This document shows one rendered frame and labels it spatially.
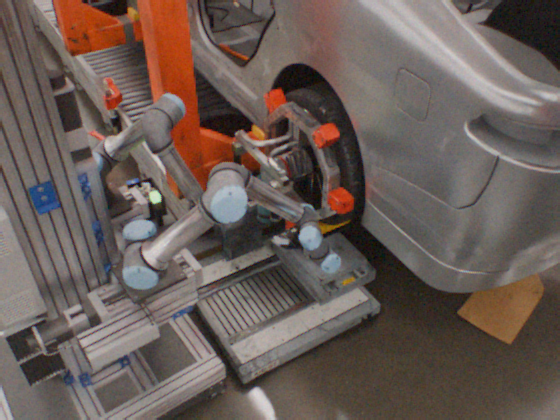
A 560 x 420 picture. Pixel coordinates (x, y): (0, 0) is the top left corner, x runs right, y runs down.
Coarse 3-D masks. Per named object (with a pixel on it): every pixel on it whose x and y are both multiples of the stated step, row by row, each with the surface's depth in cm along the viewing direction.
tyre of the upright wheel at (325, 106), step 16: (288, 96) 265; (304, 96) 252; (320, 96) 249; (336, 96) 250; (320, 112) 245; (336, 112) 244; (352, 128) 243; (336, 144) 243; (352, 144) 241; (352, 160) 241; (352, 176) 243; (352, 192) 247; (336, 224) 270
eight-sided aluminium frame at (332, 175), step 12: (276, 108) 261; (288, 108) 253; (300, 108) 253; (264, 120) 276; (276, 120) 267; (300, 120) 246; (312, 120) 246; (264, 132) 281; (276, 132) 280; (312, 132) 242; (276, 144) 285; (312, 144) 244; (324, 168) 242; (336, 168) 243; (324, 180) 245; (336, 180) 245; (288, 192) 288; (324, 192) 249; (300, 204) 284; (324, 204) 253; (324, 216) 257
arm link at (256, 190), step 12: (216, 168) 189; (240, 168) 193; (252, 180) 198; (252, 192) 199; (264, 192) 200; (276, 192) 204; (264, 204) 203; (276, 204) 204; (288, 204) 207; (288, 216) 209; (300, 216) 210; (312, 216) 212
